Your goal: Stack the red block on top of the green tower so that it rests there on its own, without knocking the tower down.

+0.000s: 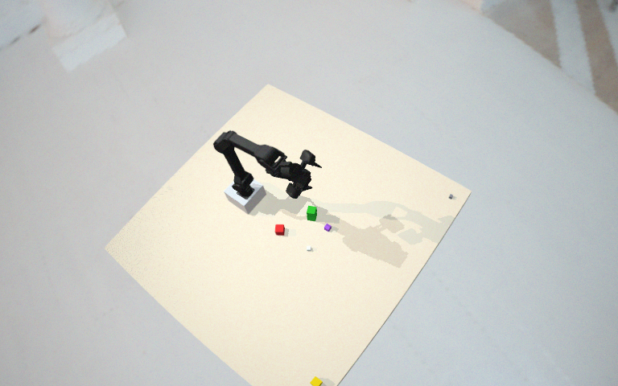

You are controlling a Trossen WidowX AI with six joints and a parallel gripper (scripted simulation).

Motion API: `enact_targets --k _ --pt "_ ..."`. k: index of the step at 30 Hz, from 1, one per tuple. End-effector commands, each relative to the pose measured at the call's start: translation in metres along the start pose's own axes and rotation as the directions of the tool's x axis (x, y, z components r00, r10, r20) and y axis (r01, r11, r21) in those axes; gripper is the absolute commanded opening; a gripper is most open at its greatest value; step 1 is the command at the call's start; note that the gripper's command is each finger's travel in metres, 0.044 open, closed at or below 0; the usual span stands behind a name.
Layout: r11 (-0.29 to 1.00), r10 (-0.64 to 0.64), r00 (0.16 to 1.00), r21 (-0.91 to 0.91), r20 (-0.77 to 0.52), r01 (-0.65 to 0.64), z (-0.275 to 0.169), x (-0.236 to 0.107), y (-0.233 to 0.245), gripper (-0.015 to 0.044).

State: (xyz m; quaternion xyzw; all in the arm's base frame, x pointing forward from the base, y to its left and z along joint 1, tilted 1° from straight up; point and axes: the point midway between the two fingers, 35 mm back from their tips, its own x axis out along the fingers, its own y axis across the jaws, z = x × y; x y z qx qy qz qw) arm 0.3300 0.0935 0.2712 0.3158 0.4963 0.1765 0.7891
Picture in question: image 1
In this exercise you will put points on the red block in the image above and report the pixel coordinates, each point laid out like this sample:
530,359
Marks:
279,229

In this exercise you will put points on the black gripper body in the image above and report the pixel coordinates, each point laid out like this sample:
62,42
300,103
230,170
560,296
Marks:
307,157

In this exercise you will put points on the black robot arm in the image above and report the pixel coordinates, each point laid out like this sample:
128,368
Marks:
265,155

